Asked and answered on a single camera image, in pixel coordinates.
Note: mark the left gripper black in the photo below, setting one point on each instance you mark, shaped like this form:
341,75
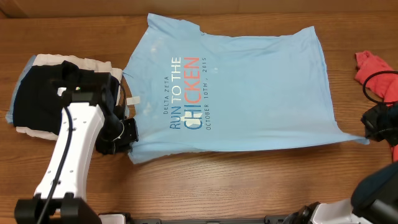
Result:
125,145

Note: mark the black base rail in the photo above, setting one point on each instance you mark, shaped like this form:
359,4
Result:
199,221

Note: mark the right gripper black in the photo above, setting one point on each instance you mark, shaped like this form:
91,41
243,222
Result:
370,118

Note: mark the folded blue jeans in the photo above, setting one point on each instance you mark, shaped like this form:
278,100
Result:
9,114

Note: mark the black folded garment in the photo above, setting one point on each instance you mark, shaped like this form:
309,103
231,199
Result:
45,90

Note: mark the beige folded garment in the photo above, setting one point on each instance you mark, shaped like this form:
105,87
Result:
82,63

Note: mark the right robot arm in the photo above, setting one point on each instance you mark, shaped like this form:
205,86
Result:
375,198

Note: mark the red garment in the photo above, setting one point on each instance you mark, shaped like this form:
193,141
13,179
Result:
379,82

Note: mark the light blue t-shirt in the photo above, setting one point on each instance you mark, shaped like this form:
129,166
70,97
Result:
199,92

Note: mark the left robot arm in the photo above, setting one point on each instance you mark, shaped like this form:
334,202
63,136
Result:
88,123

